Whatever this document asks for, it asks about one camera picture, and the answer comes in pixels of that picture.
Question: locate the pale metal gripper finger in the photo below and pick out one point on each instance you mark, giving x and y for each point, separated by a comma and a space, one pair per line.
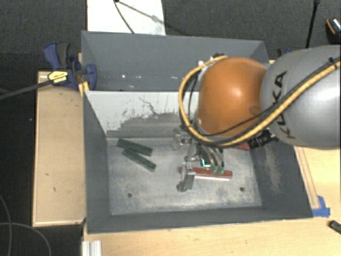
185, 180
178, 142

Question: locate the red-brown flat block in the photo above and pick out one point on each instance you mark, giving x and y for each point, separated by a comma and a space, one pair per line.
241, 146
205, 171

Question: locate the grey metal bin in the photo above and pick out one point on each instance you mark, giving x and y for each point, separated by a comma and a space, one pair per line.
149, 185

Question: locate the dark green flat block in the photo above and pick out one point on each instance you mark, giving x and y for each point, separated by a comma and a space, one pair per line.
134, 147
139, 160

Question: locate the black cylinder on white bracket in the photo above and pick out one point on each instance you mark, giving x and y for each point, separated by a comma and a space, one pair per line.
262, 140

